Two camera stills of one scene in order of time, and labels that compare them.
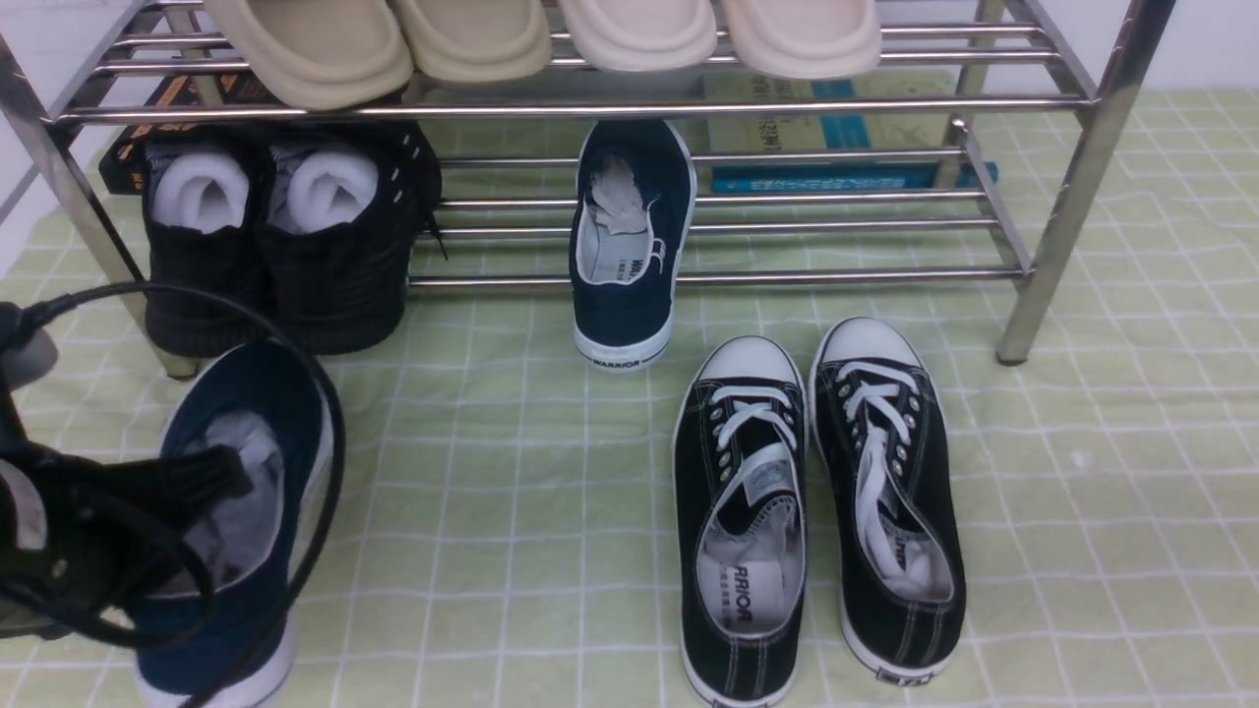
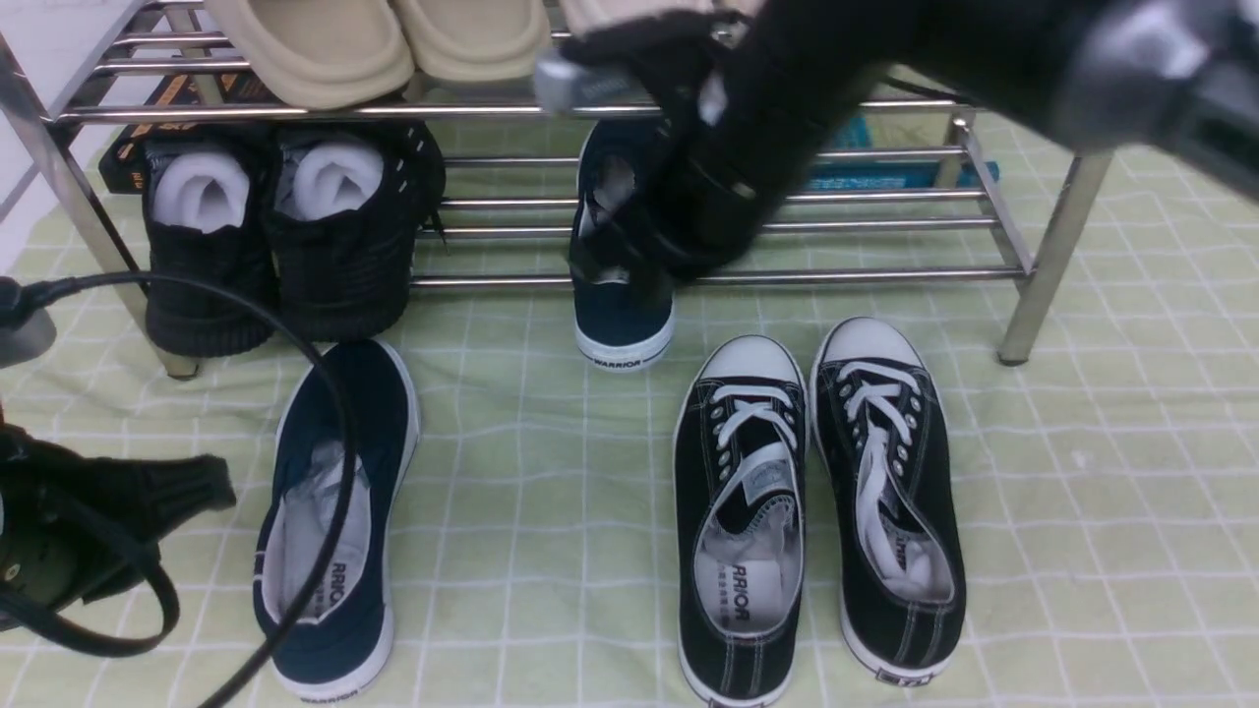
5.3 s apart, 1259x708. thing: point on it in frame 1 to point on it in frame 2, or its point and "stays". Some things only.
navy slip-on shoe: (272, 407) to (343, 649)
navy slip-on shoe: (631, 229) stays
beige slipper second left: (477, 40) stays
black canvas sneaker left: (741, 471) stays
